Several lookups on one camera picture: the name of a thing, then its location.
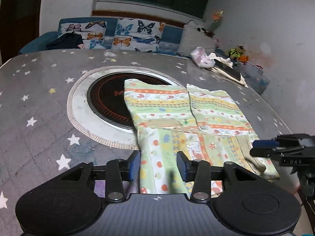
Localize butterfly print cushion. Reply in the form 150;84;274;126
58;21;108;50
110;17;166;53

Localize dark wooden door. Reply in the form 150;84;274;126
0;0;45;66

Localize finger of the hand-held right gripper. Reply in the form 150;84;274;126
253;134;311;149
249;145;305;158

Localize dark clothing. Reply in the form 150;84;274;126
45;32;84;50

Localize round black induction cooktop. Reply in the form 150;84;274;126
86;70;184;135

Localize clear plastic storage box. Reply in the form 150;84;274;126
234;60;270;95

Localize green printed baby garment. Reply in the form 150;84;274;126
124;78;281;195

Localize white cloth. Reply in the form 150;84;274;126
208;53;249;88

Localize white round cooktop ring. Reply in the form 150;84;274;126
67;65;188;150

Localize blue sofa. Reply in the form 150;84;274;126
19;17;223;57

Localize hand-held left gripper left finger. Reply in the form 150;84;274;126
59;150;141;203

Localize black phone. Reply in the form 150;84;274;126
214;60;241;80

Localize grey pillow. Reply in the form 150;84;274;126
176;20;217;57

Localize teddy bear with yellow vest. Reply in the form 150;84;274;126
227;44;247;61

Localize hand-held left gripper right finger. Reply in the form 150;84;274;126
177;151;262;204

